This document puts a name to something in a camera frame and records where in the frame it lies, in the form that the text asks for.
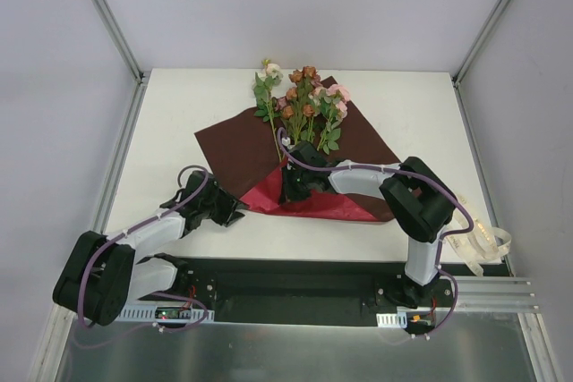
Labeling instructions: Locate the dark red wrapping cloth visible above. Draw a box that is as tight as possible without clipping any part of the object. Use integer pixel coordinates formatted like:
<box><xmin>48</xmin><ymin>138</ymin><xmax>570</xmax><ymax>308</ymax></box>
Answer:
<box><xmin>192</xmin><ymin>75</ymin><xmax>404</xmax><ymax>224</ymax></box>

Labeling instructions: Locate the orange brown rose stem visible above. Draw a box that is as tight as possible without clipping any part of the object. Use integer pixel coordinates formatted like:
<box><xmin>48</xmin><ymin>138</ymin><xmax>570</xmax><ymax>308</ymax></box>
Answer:
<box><xmin>281</xmin><ymin>65</ymin><xmax>321</xmax><ymax>143</ymax></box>

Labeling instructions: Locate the small pink rose stem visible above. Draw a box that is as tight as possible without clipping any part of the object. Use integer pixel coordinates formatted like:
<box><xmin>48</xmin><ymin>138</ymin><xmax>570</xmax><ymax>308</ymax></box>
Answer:
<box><xmin>312</xmin><ymin>84</ymin><xmax>351</xmax><ymax>155</ymax></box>

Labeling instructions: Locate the mauve rose stem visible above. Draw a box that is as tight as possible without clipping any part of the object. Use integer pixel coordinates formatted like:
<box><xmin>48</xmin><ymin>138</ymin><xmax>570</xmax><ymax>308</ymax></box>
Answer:
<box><xmin>274</xmin><ymin>96</ymin><xmax>295</xmax><ymax>120</ymax></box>

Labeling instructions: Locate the white rose stem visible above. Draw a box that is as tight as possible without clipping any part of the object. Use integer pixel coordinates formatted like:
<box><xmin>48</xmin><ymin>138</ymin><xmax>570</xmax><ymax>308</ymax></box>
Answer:
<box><xmin>252</xmin><ymin>58</ymin><xmax>283</xmax><ymax>161</ymax></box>

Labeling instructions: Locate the light pink rose stem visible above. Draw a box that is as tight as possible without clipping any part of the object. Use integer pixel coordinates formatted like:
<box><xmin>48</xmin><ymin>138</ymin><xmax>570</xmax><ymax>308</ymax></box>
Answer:
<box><xmin>309</xmin><ymin>87</ymin><xmax>337</xmax><ymax>128</ymax></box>

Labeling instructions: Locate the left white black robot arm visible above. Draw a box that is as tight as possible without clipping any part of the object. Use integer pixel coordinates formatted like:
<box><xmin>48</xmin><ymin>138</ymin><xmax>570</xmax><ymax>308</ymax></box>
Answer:
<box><xmin>52</xmin><ymin>166</ymin><xmax>248</xmax><ymax>327</ymax></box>

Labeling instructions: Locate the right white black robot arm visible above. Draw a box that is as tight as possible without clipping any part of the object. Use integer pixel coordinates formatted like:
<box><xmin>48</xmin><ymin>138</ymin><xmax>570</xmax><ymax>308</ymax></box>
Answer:
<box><xmin>278</xmin><ymin>142</ymin><xmax>456</xmax><ymax>309</ymax></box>

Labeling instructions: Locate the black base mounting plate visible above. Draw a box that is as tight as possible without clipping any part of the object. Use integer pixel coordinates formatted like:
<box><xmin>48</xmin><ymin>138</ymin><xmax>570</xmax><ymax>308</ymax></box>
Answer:
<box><xmin>184</xmin><ymin>258</ymin><xmax>453</xmax><ymax>327</ymax></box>

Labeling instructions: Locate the cream printed ribbon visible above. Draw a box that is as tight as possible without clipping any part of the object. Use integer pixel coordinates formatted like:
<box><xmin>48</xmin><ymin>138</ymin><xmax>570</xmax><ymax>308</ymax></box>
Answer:
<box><xmin>445</xmin><ymin>194</ymin><xmax>512</xmax><ymax>276</ymax></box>

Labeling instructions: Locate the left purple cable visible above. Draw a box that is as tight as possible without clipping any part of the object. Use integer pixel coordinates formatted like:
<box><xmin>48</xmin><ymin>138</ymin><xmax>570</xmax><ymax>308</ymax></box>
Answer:
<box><xmin>71</xmin><ymin>165</ymin><xmax>211</xmax><ymax>350</ymax></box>

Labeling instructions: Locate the purple cable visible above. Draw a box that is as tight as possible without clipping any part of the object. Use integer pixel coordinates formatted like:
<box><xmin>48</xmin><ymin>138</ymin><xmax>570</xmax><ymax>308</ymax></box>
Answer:
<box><xmin>71</xmin><ymin>165</ymin><xmax>211</xmax><ymax>350</ymax></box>
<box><xmin>276</xmin><ymin>127</ymin><xmax>475</xmax><ymax>347</ymax></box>

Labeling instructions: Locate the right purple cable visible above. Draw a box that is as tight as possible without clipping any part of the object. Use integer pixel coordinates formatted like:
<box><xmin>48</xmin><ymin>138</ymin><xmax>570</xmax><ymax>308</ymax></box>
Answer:
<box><xmin>276</xmin><ymin>127</ymin><xmax>475</xmax><ymax>347</ymax></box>

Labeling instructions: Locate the left white cable duct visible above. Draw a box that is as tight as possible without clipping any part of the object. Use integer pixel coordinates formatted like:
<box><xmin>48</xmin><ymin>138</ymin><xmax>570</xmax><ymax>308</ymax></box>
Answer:
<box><xmin>115</xmin><ymin>304</ymin><xmax>215</xmax><ymax>324</ymax></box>

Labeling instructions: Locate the white cable duct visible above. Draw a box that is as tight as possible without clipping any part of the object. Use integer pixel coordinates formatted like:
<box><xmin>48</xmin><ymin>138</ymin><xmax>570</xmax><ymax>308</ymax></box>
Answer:
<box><xmin>376</xmin><ymin>312</ymin><xmax>407</xmax><ymax>329</ymax></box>
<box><xmin>115</xmin><ymin>304</ymin><xmax>215</xmax><ymax>324</ymax></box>

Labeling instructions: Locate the right white cable duct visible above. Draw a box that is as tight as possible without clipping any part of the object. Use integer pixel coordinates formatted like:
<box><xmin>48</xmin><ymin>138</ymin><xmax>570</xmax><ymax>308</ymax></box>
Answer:
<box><xmin>376</xmin><ymin>312</ymin><xmax>407</xmax><ymax>329</ymax></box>

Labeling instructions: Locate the left aluminium frame post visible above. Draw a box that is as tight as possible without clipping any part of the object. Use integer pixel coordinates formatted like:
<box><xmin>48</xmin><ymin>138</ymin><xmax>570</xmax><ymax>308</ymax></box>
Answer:
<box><xmin>90</xmin><ymin>0</ymin><xmax>145</xmax><ymax>84</ymax></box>

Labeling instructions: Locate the aluminium frame post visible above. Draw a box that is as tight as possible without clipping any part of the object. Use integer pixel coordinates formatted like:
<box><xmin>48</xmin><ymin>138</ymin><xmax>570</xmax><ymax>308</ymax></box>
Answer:
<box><xmin>90</xmin><ymin>0</ymin><xmax>145</xmax><ymax>84</ymax></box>
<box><xmin>452</xmin><ymin>0</ymin><xmax>513</xmax><ymax>89</ymax></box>

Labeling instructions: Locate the aluminium front rail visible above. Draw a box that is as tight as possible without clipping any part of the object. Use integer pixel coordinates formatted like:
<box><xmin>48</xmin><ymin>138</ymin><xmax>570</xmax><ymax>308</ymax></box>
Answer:
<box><xmin>44</xmin><ymin>265</ymin><xmax>543</xmax><ymax>316</ymax></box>

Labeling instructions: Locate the right aluminium frame post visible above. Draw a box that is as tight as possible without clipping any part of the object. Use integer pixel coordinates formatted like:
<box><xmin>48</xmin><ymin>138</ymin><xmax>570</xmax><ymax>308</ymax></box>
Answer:
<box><xmin>452</xmin><ymin>0</ymin><xmax>513</xmax><ymax>89</ymax></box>

